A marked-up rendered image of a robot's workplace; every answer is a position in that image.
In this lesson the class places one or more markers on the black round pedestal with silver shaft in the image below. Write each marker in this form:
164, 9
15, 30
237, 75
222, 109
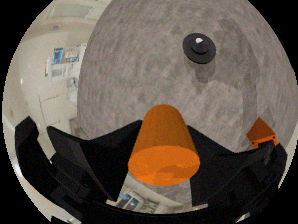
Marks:
199, 48

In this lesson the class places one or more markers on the orange knob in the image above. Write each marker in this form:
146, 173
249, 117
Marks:
164, 152

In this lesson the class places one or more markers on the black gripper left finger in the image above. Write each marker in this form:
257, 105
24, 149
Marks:
105, 158

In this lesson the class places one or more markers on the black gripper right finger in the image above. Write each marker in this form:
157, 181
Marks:
218, 166

